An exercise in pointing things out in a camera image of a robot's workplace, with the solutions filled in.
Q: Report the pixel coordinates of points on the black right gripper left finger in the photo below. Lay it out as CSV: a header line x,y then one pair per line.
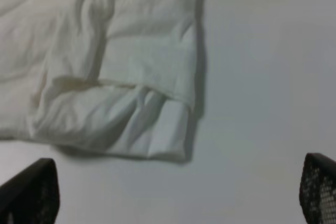
x,y
32,196

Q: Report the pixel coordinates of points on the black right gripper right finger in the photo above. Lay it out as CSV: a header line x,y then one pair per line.
x,y
317,189

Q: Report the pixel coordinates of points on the white short sleeve shirt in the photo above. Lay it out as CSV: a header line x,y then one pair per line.
x,y
113,77

